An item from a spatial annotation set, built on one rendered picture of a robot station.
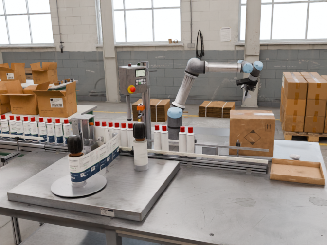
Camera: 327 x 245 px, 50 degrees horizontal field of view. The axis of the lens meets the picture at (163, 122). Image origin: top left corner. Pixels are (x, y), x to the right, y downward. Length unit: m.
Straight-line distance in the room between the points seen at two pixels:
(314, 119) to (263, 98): 2.38
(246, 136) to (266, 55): 5.25
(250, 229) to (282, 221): 0.18
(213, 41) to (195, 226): 6.24
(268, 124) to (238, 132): 0.20
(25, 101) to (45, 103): 0.31
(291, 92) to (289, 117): 0.38
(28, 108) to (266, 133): 2.82
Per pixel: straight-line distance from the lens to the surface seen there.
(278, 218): 1.82
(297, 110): 5.49
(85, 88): 8.79
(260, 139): 2.46
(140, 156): 2.13
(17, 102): 4.40
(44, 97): 4.09
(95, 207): 1.83
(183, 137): 2.32
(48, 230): 2.98
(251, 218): 1.79
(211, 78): 7.75
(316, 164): 2.45
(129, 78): 2.39
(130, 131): 2.45
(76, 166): 1.97
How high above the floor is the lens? 1.74
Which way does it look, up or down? 16 degrees down
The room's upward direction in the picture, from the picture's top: 2 degrees counter-clockwise
